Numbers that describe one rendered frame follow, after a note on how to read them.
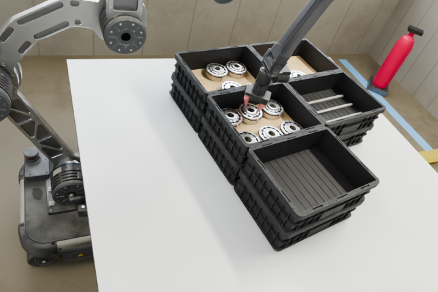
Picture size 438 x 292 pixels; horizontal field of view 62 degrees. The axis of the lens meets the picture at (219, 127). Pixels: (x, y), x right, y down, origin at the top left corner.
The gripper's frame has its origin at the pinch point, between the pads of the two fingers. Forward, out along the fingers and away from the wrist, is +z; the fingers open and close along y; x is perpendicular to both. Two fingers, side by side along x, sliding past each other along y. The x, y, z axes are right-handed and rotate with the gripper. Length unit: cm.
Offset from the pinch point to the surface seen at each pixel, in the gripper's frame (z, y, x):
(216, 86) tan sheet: 4.3, 18.0, -12.8
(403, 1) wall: 14, -113, -285
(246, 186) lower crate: 7.8, -7.6, 34.5
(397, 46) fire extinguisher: 33, -110, -214
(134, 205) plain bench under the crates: 19, 27, 52
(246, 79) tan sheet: 3.8, 6.4, -26.1
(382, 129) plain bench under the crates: 15, -70, -45
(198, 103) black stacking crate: 3.6, 21.5, 4.4
